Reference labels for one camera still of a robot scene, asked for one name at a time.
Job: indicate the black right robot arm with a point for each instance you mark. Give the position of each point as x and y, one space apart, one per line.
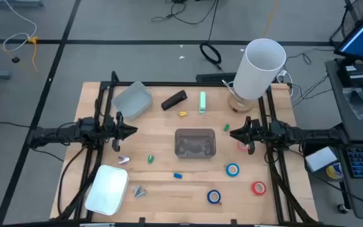
310 135

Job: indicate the pink tape roll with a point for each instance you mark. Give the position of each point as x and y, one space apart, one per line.
239 146

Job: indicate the red tape roll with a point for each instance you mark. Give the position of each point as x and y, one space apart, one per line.
253 188

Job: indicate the black stapler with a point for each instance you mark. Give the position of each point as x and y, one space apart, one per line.
174 100

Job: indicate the smoky transparent plastic bin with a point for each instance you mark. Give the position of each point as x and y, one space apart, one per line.
195 143

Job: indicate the yellow mini stapler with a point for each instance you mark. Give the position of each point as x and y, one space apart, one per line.
183 113

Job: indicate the light blue tape roll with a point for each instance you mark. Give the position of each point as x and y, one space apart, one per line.
227 169

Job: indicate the mint green stapler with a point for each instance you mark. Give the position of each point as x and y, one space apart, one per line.
202 102

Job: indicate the green mini stapler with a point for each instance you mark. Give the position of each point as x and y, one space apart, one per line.
227 127
150 159

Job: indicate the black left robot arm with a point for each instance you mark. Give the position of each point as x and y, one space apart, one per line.
58 134

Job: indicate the black power strip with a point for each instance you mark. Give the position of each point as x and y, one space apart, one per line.
214 77

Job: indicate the black floor puck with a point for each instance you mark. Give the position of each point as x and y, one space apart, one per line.
15 59

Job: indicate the light grey plastic bin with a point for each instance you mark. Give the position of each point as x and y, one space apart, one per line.
132 101

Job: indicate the white cardboard box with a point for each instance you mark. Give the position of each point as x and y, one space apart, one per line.
320 159

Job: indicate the blue mini stapler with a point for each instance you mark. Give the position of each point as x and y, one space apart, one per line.
177 175

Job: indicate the white shade wooden base lamp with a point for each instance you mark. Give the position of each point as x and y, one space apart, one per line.
258 72

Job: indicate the white plastic bin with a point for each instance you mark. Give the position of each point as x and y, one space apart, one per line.
107 189

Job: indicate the black mini computer box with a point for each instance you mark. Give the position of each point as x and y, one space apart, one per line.
354 77

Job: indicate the dark grey desk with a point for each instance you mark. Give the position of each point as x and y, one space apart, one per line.
342 104

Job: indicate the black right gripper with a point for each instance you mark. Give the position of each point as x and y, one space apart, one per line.
255 132

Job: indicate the clear plastic bag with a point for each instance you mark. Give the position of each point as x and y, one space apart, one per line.
358 101

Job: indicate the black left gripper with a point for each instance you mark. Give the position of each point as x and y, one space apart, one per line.
117 132

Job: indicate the dark blue tape roll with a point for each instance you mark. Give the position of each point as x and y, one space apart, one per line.
208 197

